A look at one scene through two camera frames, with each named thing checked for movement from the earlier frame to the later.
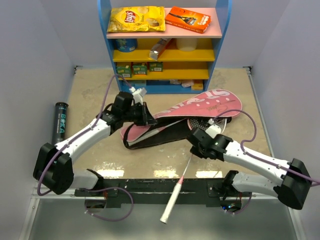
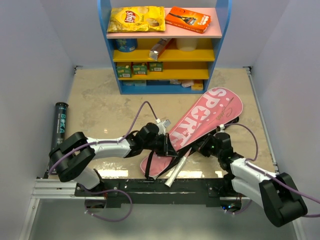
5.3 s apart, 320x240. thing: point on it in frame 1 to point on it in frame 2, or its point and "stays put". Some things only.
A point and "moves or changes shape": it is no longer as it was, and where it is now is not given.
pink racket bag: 171,129 moves or changes shape
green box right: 156,66 stays put
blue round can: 126,45 stays put
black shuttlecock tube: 60,123 stays put
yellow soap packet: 197,86 stays put
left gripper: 146,118 to 167,149
